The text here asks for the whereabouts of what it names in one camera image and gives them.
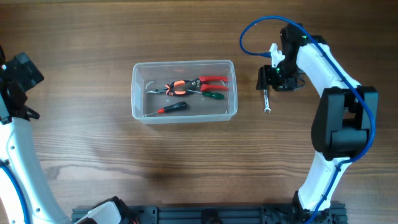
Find small silver wrench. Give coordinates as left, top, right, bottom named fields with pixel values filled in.
left=264, top=90, right=271, bottom=114

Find green handled screwdriver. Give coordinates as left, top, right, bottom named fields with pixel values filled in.
left=187, top=90, right=224, bottom=100

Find red handled cutting pliers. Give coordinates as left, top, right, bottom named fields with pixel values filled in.
left=183, top=76, right=228, bottom=92

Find red black handled screwdriver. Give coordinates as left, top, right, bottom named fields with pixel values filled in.
left=144, top=101, right=187, bottom=117

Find orange black needle-nose pliers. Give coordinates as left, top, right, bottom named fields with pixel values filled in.
left=146, top=80, right=196, bottom=96

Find clear plastic container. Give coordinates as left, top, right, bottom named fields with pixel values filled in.
left=131, top=60, right=238, bottom=124

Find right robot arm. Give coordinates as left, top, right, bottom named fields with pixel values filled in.
left=256, top=24, right=378, bottom=223

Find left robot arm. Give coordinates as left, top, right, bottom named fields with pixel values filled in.
left=1, top=52, right=71, bottom=223

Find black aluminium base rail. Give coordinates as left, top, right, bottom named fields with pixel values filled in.
left=71, top=203, right=348, bottom=224

